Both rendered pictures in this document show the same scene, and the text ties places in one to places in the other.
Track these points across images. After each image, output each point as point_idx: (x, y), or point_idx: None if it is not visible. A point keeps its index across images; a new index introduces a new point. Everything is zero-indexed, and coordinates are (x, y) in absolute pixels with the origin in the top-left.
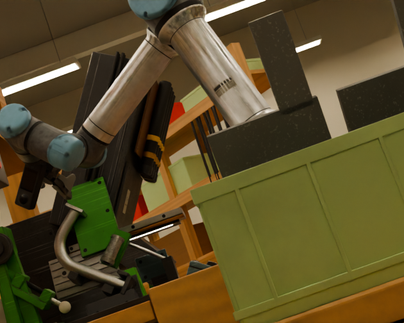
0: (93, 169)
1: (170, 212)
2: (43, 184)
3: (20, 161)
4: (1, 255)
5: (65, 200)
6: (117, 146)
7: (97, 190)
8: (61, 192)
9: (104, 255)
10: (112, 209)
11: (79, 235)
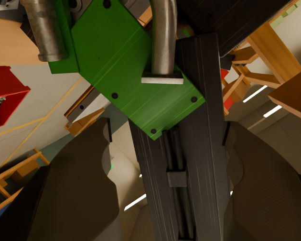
0: (167, 149)
1: (77, 114)
2: (223, 140)
3: (292, 95)
4: None
5: (200, 82)
6: (155, 182)
7: (149, 120)
8: (53, 180)
9: (42, 5)
10: (109, 100)
11: (136, 29)
